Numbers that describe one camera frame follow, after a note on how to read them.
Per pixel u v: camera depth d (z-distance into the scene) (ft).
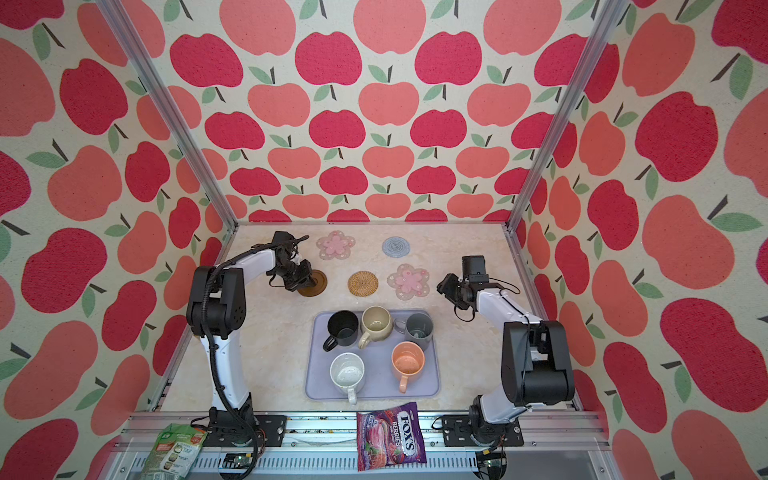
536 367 1.47
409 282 3.42
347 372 2.69
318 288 3.33
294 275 2.98
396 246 3.76
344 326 2.91
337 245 3.80
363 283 3.41
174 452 2.28
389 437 2.33
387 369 2.81
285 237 2.91
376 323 3.02
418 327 2.85
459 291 2.62
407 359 2.78
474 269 2.41
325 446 2.40
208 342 1.89
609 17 2.30
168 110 2.85
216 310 1.87
